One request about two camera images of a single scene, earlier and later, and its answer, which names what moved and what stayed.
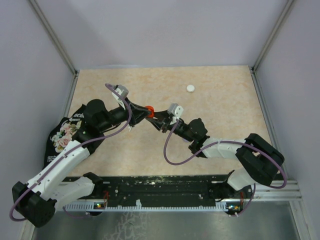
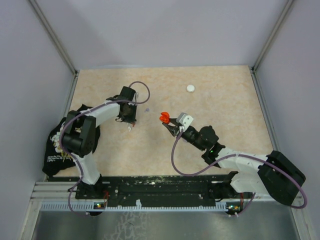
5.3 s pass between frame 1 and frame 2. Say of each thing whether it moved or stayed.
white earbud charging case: stayed
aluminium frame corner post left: stayed
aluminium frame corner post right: stayed
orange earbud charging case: moved
